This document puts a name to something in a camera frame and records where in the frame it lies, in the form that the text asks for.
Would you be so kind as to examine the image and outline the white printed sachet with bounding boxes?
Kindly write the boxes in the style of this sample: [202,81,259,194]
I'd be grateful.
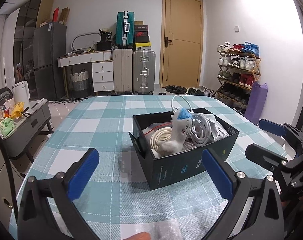
[205,114,229,141]

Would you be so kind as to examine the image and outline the white cable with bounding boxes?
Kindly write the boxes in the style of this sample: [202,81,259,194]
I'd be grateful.
[170,94,213,147]

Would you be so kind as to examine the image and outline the black cardboard box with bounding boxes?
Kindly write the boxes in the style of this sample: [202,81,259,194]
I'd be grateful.
[129,112,239,190]

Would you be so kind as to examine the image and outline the bagged cream rope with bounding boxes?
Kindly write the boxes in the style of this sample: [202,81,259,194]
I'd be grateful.
[142,122,173,157]

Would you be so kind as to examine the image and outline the white blue plush toy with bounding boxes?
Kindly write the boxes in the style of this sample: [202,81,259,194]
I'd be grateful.
[157,108,192,156]

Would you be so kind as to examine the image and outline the person's left hand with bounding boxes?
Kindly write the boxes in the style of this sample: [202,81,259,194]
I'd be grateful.
[124,232,151,240]

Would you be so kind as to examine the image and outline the purple bag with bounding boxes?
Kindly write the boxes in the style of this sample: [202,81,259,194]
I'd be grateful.
[244,81,268,125]

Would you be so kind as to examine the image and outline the teal plaid tablecloth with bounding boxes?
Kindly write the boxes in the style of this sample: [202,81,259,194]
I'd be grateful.
[9,94,292,240]

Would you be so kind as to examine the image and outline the wooden shoe rack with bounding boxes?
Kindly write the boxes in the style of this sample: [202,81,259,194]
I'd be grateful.
[217,41,261,114]

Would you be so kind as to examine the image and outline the grey side cart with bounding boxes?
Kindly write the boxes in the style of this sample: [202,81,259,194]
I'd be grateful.
[0,87,53,163]

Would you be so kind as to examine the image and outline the yellow snack bags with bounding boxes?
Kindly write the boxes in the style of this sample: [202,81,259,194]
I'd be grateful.
[0,102,24,122]

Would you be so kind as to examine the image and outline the black floor basket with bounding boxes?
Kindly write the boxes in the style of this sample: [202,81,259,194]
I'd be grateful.
[165,85,187,94]

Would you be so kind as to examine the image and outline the striped laundry basket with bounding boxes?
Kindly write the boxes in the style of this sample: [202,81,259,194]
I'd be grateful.
[70,69,90,99]

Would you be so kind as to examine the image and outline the wooden door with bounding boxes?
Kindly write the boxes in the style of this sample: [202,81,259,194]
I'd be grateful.
[159,0,204,88]

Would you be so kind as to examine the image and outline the silver suitcase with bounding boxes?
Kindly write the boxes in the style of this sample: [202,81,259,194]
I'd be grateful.
[133,50,156,94]

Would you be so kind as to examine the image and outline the white drawer desk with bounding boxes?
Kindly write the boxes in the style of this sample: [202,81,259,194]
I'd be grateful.
[58,50,114,93]

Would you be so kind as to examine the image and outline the stack of shoe boxes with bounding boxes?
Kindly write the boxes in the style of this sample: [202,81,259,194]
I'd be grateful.
[134,21,152,50]

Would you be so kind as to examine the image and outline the beige suitcase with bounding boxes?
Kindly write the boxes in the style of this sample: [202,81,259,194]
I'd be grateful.
[113,49,133,94]

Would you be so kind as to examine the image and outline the grey refrigerator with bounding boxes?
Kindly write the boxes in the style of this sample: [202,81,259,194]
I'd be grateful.
[33,22,66,100]

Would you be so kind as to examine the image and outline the teal suitcase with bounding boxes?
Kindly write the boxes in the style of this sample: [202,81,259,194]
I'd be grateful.
[115,11,135,49]

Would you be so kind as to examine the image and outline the oval white mirror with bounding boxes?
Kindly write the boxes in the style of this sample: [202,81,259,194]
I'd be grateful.
[71,32,101,50]

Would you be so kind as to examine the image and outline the black bag on desk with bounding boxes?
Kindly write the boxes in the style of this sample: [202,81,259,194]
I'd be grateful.
[96,29,113,51]

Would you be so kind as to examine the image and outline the black cable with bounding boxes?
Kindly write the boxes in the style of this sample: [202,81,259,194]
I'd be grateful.
[0,125,20,218]

